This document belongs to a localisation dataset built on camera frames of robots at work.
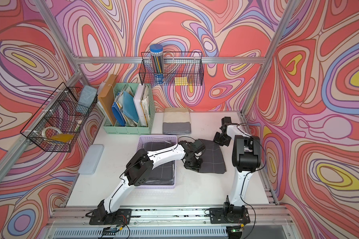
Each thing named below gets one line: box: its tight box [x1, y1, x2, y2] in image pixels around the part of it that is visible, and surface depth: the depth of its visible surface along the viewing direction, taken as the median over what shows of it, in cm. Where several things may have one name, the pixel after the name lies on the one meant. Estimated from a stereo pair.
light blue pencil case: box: [78, 144, 105, 175], surface depth 93 cm
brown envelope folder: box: [97, 74, 118, 126], surface depth 92 cm
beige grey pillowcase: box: [162, 107, 192, 135], surface depth 114 cm
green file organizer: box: [102, 82, 156, 135], surface depth 103 cm
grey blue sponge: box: [76, 84, 98, 116], surface depth 82 cm
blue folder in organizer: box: [111, 101, 127, 127], surface depth 100 cm
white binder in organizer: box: [133, 83, 147, 127], surface depth 98 cm
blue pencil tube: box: [149, 43, 165, 85], surface depth 77 cm
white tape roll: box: [41, 125, 63, 140], surface depth 69 cm
